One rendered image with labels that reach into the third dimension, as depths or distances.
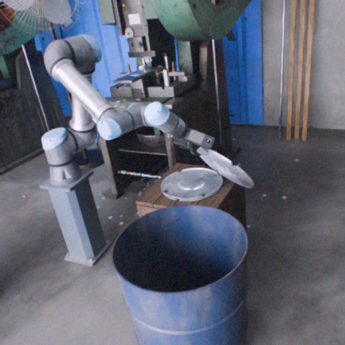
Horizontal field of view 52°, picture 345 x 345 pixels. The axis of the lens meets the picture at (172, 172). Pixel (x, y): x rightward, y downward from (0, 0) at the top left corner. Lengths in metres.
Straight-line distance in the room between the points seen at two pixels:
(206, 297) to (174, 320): 0.11
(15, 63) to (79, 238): 2.07
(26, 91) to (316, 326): 2.89
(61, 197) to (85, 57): 0.65
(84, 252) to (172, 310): 0.93
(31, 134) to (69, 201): 1.89
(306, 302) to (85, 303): 0.93
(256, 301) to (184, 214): 0.51
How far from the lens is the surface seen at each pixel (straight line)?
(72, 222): 1.78
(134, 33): 2.14
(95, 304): 1.69
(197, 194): 1.57
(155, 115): 1.19
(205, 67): 2.31
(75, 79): 1.34
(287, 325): 1.51
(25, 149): 3.49
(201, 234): 1.33
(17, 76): 3.47
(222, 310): 1.06
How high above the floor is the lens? 1.16
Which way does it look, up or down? 27 degrees down
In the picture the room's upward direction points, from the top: 8 degrees counter-clockwise
